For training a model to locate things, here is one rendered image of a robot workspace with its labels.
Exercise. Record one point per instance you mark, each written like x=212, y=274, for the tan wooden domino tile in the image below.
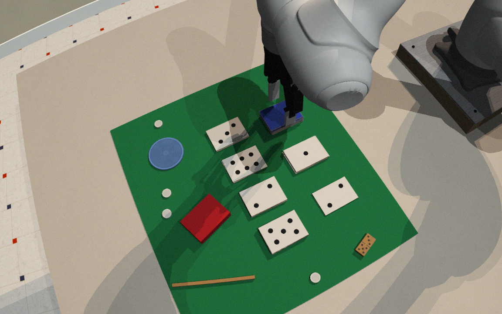
x=365, y=244

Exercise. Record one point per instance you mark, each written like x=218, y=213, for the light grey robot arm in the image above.
x=327, y=46

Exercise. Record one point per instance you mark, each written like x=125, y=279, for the green felt mat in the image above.
x=237, y=248

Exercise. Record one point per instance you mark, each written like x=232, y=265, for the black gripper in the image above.
x=275, y=69

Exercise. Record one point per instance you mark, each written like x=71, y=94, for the dark red rectangular tile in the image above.
x=205, y=218

